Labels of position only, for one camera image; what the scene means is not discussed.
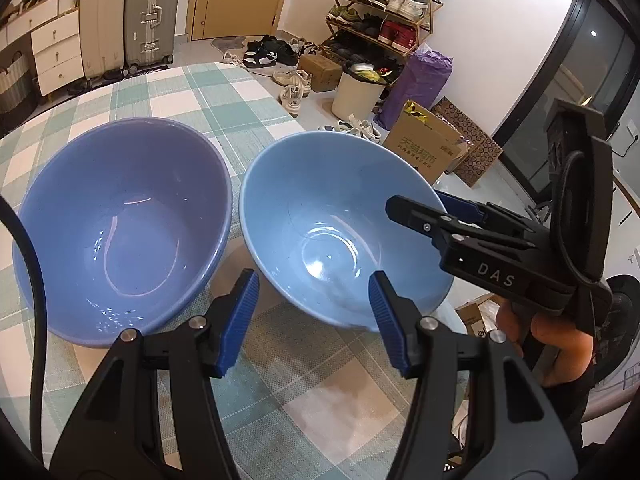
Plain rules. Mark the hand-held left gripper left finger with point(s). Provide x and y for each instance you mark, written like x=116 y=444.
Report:
x=237 y=325

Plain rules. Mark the printed cardboard box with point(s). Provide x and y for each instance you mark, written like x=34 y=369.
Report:
x=420 y=145

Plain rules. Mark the small cardboard box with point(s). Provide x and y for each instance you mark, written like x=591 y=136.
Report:
x=475 y=315

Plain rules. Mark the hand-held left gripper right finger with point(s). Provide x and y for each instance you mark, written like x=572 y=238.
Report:
x=390 y=325

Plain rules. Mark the purple plastic bag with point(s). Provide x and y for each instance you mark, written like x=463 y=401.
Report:
x=420 y=80

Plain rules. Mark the shoe rack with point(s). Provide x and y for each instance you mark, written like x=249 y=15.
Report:
x=385 y=15

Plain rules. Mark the brown cardboard box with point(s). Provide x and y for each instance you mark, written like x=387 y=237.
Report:
x=320 y=72

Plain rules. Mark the black framed glass door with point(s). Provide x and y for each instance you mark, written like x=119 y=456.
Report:
x=585 y=60

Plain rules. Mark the pile of loose shoes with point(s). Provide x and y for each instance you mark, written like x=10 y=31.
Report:
x=290 y=80

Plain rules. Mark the silver suitcase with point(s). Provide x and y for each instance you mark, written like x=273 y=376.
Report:
x=150 y=15

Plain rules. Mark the woven laundry basket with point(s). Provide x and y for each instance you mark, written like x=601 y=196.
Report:
x=15 y=80

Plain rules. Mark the person's right hand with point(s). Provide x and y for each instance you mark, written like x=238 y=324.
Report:
x=565 y=350

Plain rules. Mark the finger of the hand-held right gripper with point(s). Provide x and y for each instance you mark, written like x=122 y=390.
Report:
x=460 y=206
x=415 y=212

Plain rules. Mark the dark blue bowl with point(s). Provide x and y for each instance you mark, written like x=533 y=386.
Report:
x=125 y=210

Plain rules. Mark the white drawer unit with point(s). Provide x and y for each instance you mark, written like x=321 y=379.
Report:
x=57 y=55

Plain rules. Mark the white trash bin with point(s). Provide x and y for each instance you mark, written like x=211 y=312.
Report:
x=355 y=95

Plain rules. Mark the white curved desk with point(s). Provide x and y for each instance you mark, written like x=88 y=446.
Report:
x=30 y=15

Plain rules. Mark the patterned flat box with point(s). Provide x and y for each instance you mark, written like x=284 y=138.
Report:
x=480 y=155

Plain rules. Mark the light blue bowl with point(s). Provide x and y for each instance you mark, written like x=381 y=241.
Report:
x=320 y=200

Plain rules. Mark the beige suitcase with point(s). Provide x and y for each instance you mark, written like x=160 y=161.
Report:
x=102 y=25

